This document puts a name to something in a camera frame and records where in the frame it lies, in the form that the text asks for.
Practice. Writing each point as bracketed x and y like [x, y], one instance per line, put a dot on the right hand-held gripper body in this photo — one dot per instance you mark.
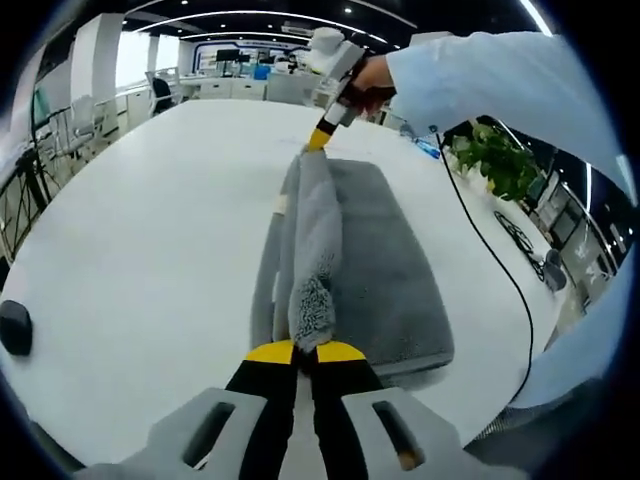
[335, 52]

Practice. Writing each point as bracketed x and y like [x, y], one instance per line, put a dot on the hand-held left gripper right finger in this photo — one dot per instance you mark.
[345, 400]

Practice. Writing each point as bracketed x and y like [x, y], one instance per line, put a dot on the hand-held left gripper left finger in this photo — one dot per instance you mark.
[260, 400]

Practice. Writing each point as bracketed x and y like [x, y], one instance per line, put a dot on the grey towel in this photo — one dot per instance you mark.
[380, 260]

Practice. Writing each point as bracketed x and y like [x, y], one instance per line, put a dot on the person's right hand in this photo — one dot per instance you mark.
[375, 82]

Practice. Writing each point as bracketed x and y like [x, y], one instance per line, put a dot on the ceiling air vent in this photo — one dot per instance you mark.
[298, 27]

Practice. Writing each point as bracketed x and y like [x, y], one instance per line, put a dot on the pale grey swivel chair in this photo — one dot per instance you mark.
[292, 89]

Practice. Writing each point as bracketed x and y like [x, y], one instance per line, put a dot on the blue bin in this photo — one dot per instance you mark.
[261, 74]

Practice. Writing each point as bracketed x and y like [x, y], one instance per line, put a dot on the blue plastic packet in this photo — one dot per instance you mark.
[429, 148]

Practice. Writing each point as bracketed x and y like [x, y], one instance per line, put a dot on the black monitor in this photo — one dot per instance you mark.
[233, 56]

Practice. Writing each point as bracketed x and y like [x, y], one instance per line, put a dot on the green potted plant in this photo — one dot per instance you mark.
[500, 160]

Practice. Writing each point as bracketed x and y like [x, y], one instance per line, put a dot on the black office chair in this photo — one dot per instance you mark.
[161, 95]

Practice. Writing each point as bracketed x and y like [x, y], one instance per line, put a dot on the grey headset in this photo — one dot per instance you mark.
[555, 272]

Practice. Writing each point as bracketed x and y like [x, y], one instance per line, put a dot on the black rounded device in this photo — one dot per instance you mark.
[15, 327]

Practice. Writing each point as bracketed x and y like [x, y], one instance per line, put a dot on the black metal stand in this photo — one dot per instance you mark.
[25, 190]

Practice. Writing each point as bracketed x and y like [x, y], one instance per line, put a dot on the blue framed wall display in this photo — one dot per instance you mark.
[210, 55]

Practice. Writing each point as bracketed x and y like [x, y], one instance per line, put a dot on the white frame chair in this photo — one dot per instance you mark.
[87, 117]

